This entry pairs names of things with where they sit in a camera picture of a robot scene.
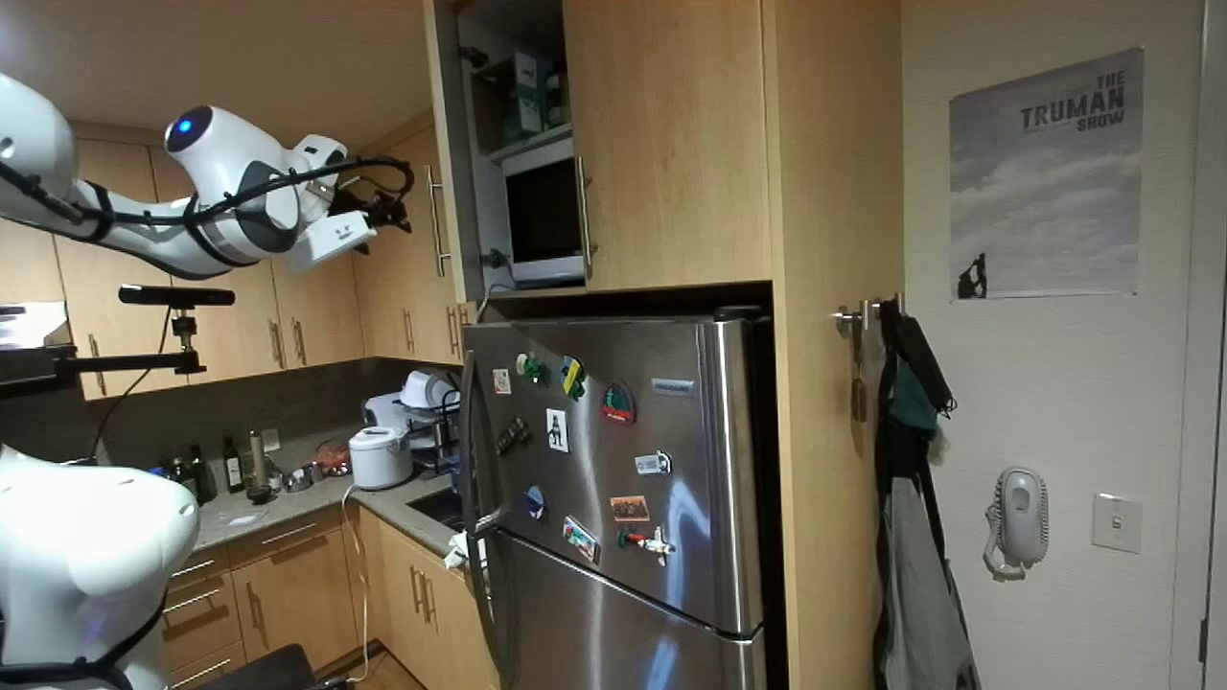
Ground white kettle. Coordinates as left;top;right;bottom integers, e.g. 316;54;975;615
398;368;461;413

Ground green white boxes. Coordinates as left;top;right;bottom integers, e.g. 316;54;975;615
507;46;573;143

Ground white cloth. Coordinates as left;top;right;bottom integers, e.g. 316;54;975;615
441;526;495;578

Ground black hanging jacket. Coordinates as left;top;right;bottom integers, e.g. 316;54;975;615
870;299;957;514

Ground orange rectangular magnet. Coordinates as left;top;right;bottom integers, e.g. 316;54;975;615
606;492;654;526

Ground wide wooden wall cabinet row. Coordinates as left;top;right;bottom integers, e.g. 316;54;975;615
0;128;368;403

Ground small white round appliance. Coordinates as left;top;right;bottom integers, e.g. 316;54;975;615
359;392;413;436

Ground tall wooden side panel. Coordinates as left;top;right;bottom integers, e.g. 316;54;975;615
764;0;907;690

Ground grey Truman poster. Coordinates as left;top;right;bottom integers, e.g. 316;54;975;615
947;46;1150;303

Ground white wall switch plate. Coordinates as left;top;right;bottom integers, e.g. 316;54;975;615
1090;487;1148;555

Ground metal coat hook rack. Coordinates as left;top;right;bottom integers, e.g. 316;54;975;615
833;295;904;340

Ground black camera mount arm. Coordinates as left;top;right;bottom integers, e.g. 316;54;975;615
0;303;212;392

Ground red teal round magnet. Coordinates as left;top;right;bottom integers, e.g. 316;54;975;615
599;378;639;429

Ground tall brown bottle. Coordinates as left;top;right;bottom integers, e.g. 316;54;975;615
247;427;275;505

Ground teal hanging garment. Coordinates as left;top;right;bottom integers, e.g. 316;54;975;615
886;350;945;433

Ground wooden base cabinet with sink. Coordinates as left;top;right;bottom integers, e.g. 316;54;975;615
348;492;507;690

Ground silver bar cabinet handle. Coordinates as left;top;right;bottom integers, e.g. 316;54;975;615
576;156;601;261
428;160;458;285

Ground slim dark glass bottle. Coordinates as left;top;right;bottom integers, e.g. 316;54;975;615
222;433;251;497

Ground grey hanging garment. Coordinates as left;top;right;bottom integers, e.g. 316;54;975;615
870;470;985;690

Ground white room door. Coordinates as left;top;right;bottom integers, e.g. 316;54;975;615
1169;0;1227;690

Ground red kitchen item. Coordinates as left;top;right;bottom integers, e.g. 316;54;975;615
311;436;357;484

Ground black wire rack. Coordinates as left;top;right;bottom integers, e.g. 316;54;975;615
404;397;472;479

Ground dark squat bottle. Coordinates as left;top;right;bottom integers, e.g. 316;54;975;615
167;442;222;510

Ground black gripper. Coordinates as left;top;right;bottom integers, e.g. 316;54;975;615
330;171;418;236

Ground black letter strip magnet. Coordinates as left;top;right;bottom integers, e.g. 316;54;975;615
495;413;538;459

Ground white red figure magnet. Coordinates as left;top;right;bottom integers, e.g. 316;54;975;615
616;520;677;569

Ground narrow wooden wall cabinet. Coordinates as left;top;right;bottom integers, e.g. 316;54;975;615
348;110;468;368

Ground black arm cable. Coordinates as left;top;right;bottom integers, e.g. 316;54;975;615
0;148;421;243

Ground white rice cooker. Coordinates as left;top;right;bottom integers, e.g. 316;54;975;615
348;420;421;493

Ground postcard picture magnet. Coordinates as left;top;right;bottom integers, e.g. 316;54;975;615
561;514;606;569

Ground stainless steel fridge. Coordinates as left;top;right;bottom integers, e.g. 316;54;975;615
458;303;777;690

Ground green bow magnet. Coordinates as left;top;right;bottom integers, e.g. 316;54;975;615
509;350;553;392

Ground white microwave oven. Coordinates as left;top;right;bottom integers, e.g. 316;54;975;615
487;133;593;291

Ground black stereo camera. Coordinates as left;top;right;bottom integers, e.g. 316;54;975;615
115;280;242;312

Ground wooden base cabinet with drawers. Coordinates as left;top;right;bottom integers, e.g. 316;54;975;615
158;501;368;690

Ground steel fridge door handle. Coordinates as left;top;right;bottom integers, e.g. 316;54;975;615
468;505;509;690

